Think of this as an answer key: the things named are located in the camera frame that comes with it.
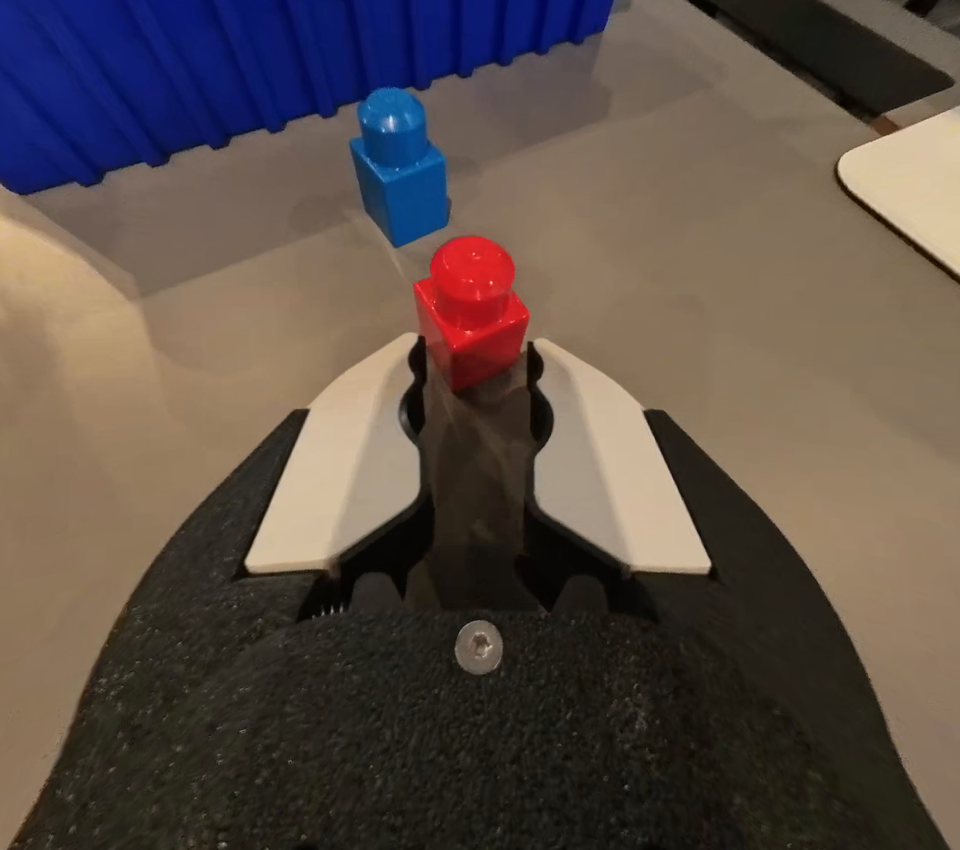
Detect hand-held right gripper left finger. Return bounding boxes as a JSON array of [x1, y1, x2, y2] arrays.
[[245, 333, 438, 575]]

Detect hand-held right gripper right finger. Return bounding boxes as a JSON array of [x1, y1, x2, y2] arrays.
[[522, 337, 712, 577]]

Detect red single-stud mega block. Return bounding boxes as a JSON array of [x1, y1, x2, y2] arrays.
[[413, 235, 531, 392]]

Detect blue single-stud mega block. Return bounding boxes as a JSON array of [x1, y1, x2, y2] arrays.
[[349, 87, 451, 248]]

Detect white stand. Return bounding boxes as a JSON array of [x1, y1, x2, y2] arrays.
[[836, 106, 960, 281]]

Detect blue ribbed plastic bin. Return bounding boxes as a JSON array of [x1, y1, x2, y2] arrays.
[[0, 0, 648, 196]]

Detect black flat pad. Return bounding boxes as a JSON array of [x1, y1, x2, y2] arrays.
[[645, 0, 955, 118]]

